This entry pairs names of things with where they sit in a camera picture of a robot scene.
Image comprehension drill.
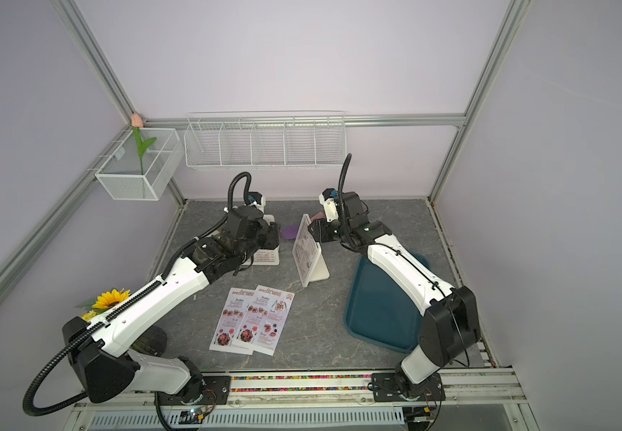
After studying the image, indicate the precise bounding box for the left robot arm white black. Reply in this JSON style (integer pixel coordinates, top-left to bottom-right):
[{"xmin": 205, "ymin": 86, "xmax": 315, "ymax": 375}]
[{"xmin": 23, "ymin": 172, "xmax": 278, "ymax": 417}]

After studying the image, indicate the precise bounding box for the aluminium front rail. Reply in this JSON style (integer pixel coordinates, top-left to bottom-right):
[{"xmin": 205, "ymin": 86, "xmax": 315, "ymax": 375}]
[{"xmin": 64, "ymin": 368, "xmax": 538, "ymax": 430}]

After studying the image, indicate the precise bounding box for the white menu holder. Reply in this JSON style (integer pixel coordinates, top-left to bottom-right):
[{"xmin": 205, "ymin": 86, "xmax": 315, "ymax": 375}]
[
  {"xmin": 253, "ymin": 215, "xmax": 280, "ymax": 266},
  {"xmin": 292, "ymin": 214, "xmax": 330, "ymax": 287}
]

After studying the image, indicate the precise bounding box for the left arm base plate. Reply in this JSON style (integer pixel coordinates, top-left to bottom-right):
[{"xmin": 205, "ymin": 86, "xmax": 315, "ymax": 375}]
[{"xmin": 157, "ymin": 375, "xmax": 232, "ymax": 406}]

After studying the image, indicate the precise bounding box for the yellow sunflower bouquet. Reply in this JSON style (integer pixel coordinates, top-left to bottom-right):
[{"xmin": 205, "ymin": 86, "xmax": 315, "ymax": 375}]
[{"xmin": 77, "ymin": 289, "xmax": 131, "ymax": 321}]

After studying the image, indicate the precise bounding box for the pink artificial tulip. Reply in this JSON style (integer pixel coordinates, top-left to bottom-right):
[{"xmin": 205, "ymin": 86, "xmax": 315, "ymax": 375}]
[{"xmin": 131, "ymin": 113, "xmax": 156, "ymax": 175}]

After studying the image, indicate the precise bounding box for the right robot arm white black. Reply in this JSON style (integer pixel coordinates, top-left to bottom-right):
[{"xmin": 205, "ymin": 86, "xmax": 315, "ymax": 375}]
[{"xmin": 308, "ymin": 154, "xmax": 482, "ymax": 400}]

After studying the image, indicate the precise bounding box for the teal plastic tray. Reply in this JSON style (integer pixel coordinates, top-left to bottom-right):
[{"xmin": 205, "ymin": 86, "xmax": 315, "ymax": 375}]
[{"xmin": 344, "ymin": 257, "xmax": 422, "ymax": 354}]

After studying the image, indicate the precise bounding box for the white mesh wall basket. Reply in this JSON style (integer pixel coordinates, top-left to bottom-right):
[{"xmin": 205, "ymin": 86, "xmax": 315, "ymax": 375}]
[{"xmin": 95, "ymin": 128, "xmax": 184, "ymax": 201}]

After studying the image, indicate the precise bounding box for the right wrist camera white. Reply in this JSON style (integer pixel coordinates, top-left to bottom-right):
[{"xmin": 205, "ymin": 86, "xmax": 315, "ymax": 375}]
[{"xmin": 319, "ymin": 189, "xmax": 339, "ymax": 223}]

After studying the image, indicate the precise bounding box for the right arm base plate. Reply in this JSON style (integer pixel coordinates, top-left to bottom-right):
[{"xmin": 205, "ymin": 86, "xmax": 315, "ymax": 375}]
[{"xmin": 367, "ymin": 372, "xmax": 446, "ymax": 402}]

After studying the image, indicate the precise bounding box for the white wire wall rack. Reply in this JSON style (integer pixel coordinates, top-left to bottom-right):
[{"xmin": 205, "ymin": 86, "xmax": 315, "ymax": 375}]
[{"xmin": 184, "ymin": 111, "xmax": 348, "ymax": 170}]

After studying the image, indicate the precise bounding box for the red special menu sheet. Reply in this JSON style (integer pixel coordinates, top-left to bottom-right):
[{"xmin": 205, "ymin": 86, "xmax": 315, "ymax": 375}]
[{"xmin": 208, "ymin": 287, "xmax": 254, "ymax": 356}]

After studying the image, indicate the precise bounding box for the dark flower vase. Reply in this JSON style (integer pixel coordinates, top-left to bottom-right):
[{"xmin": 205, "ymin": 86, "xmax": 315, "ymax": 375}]
[{"xmin": 131, "ymin": 326, "xmax": 168, "ymax": 357}]

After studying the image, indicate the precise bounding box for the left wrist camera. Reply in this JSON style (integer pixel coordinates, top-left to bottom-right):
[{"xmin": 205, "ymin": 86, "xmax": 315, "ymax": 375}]
[{"xmin": 246, "ymin": 190, "xmax": 266, "ymax": 214}]

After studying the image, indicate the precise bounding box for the purple pink spoon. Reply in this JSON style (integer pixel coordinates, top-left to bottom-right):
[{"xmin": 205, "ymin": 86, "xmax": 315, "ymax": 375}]
[{"xmin": 280, "ymin": 212, "xmax": 326, "ymax": 241}]

